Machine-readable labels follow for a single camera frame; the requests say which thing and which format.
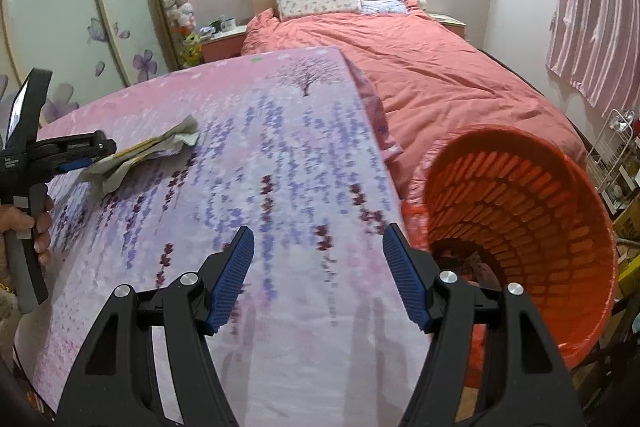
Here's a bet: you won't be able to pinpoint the snack wrapper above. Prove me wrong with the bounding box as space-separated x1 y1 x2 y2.
78 115 200 196

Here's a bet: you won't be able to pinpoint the hanging plush toys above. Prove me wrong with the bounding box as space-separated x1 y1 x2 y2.
162 0 203 68

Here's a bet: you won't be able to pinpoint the white mug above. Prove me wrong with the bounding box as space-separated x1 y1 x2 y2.
220 17 236 32

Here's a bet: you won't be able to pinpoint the white wire rack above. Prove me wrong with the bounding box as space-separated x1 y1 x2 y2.
587 109 639 217

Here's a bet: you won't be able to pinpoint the pink striped curtain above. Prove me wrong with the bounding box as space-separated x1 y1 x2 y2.
547 0 639 115

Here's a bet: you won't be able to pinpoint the floral sliding wardrobe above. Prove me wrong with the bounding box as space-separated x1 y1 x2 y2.
1 0 176 124

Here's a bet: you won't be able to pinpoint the person left hand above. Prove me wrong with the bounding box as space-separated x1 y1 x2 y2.
0 196 54 265

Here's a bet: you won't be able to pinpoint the pink white nightstand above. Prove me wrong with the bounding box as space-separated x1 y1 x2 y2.
201 25 247 63

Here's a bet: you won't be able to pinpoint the orange plastic laundry basket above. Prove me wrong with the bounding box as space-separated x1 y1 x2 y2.
402 126 617 369

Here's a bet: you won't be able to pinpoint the coral red duvet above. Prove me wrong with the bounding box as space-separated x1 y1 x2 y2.
242 5 587 195

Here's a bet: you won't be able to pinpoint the right bedside table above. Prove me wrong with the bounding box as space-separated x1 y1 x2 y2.
427 12 466 39

